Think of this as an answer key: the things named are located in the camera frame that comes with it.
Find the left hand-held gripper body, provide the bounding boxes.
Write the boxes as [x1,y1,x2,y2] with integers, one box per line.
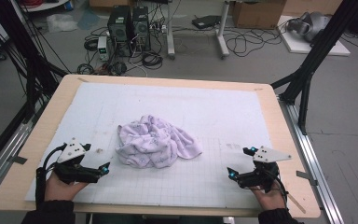
[54,137,101,184]

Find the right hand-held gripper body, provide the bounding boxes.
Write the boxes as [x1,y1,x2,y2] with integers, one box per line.
[238,145,293,191]

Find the lilac printed towel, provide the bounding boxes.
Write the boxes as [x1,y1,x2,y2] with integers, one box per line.
[115,114,203,170]

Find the person's left hand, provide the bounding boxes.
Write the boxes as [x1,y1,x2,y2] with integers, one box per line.
[45,172,90,203]

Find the person's right hand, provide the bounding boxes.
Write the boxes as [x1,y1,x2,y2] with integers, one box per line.
[250,185,288,211]

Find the grey tape piece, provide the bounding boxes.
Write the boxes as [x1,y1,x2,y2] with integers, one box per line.
[8,155,28,165]
[296,170,319,187]

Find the thin wooden strip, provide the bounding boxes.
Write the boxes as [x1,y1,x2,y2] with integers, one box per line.
[284,189,307,215]

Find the white grid mat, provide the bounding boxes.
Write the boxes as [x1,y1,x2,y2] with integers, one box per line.
[24,81,292,210]

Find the white power supply box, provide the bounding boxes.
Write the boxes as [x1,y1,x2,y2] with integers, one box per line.
[97,35,110,63]

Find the white floor board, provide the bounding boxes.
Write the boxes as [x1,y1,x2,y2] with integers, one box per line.
[276,15,351,57]

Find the white desk leg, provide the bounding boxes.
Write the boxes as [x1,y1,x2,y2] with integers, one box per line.
[166,0,176,60]
[216,0,231,60]

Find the large black computer tower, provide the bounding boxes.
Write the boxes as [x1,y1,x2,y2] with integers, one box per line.
[106,5,133,58]

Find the clear plastic bag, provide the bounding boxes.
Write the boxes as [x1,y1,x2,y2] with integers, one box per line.
[46,13,79,34]

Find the blue-grey floor sheet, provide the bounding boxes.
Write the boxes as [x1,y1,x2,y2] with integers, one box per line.
[76,8,101,31]

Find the slim black computer tower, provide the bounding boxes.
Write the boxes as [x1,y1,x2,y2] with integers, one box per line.
[131,6,152,52]

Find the grey helmet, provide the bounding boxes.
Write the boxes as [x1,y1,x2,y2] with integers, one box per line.
[286,11,332,43]

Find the flat black device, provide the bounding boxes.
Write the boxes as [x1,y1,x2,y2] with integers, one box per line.
[191,14,222,30]

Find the brown cardboard box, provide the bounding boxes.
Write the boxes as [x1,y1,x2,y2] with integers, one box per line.
[231,0,287,30]

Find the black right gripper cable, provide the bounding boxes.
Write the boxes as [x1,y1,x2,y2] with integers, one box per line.
[269,174,290,206]

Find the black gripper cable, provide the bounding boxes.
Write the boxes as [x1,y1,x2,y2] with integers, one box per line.
[269,174,290,206]
[35,143,68,206]

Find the aluminium rail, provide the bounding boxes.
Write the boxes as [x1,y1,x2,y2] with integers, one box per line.
[278,96,345,224]
[0,102,49,204]

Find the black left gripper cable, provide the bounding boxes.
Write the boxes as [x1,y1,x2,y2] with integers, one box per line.
[35,143,68,206]

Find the black frame stand with cables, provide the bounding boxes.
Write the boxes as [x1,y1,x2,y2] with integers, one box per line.
[0,0,69,125]

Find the tangle of black floor cables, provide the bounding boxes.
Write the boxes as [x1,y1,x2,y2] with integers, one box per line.
[76,26,166,77]

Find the loose black floor cables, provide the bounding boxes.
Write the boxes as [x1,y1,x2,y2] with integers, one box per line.
[223,18,293,59]

